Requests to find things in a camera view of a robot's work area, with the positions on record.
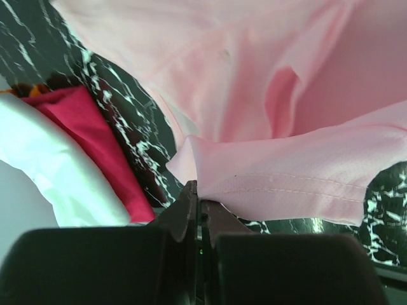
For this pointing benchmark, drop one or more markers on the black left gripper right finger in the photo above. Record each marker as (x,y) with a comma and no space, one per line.
(243,267)

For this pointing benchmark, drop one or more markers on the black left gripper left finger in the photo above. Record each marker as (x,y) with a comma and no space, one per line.
(151,264)

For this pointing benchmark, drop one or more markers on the pink t shirt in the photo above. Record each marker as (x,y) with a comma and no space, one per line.
(279,109)

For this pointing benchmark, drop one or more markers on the white folded t shirt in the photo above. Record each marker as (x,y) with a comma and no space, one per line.
(67,178)

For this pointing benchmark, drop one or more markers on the magenta folded t shirt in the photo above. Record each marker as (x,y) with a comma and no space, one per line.
(74,110)

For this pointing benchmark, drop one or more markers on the orange folded t shirt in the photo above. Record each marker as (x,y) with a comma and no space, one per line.
(26,90)

